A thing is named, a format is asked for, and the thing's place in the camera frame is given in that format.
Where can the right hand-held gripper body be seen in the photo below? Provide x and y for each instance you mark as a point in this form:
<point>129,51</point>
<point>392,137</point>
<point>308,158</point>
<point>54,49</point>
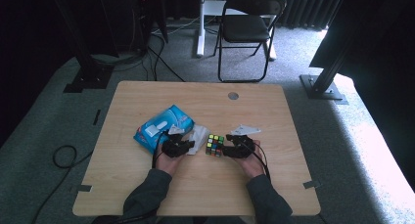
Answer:
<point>244,147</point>

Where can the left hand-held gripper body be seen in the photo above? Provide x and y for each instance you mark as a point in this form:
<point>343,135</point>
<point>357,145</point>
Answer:
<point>173,147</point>

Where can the white wet wipe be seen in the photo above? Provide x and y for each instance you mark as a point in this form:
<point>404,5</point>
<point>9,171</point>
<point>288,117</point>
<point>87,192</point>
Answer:
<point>199,136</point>

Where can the multicoloured puzzle cube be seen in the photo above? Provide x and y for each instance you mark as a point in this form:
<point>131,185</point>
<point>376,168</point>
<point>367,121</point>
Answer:
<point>214,145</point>

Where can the blue wet wipe pack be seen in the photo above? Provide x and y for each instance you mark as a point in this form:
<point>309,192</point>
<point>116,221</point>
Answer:
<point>153,129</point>

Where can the person's left hand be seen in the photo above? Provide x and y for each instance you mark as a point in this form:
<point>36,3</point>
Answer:
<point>169,165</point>

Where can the person's right hand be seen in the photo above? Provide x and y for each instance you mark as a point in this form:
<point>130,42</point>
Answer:
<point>253,165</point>

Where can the grey round table cap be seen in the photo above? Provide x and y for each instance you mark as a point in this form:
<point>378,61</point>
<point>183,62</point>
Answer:
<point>233,96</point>

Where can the grey tape piece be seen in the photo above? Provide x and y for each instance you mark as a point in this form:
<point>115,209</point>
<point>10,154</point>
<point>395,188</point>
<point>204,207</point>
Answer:
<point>84,188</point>
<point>311,184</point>

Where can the black metal stand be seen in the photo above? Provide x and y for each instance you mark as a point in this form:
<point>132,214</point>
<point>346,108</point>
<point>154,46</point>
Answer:
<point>88,77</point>
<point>321,85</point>

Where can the black folding chair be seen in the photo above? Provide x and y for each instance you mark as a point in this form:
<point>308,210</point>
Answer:
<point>244,28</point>

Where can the dark equipment rack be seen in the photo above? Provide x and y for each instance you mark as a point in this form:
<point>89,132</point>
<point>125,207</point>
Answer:
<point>143,15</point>

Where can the dark pleated curtain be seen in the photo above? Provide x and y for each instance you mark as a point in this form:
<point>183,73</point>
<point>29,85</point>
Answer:
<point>303,8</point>

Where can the dark cloth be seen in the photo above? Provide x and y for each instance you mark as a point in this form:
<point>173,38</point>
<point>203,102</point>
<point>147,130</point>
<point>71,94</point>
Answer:
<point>375,28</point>

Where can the white desk frame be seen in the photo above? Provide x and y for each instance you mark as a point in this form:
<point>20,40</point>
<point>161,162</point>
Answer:
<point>200,38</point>

